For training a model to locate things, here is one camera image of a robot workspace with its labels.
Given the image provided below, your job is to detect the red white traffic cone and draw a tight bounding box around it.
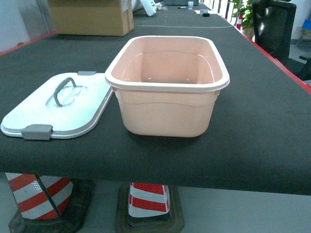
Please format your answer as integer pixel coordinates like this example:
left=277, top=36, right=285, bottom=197
left=236, top=14, right=242, bottom=31

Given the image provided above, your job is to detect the cardboard box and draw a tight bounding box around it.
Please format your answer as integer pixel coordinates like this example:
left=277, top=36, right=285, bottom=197
left=48, top=0, right=134, bottom=36

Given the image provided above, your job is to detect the red white cone middle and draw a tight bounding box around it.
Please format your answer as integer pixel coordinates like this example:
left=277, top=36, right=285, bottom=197
left=116, top=183, right=185, bottom=233

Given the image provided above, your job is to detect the white lid with grey handle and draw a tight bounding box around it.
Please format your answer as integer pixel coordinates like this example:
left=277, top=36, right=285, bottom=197
left=0, top=71, right=113, bottom=140

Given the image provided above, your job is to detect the black table mat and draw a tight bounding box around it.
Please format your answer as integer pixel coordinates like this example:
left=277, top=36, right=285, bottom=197
left=0, top=6, right=311, bottom=195

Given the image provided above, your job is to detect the black office chair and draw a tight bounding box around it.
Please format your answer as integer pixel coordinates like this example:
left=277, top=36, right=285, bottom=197
left=252, top=0, right=311, bottom=81

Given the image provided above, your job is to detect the green potted plant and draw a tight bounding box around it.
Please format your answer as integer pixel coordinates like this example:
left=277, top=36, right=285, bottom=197
left=228, top=0, right=254, bottom=39

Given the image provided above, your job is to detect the red metal table frame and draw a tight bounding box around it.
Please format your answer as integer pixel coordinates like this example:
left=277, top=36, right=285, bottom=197
left=0, top=9, right=311, bottom=100

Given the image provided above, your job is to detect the red white cone left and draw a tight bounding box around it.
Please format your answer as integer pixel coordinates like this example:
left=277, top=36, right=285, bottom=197
left=5, top=173, right=94, bottom=233

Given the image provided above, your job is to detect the pink plastic storage box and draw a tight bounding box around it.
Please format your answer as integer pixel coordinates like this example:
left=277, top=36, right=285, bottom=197
left=105, top=35, right=230, bottom=137

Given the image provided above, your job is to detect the white paper cup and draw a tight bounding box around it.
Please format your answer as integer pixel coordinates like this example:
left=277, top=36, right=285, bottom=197
left=188, top=1, right=194, bottom=10

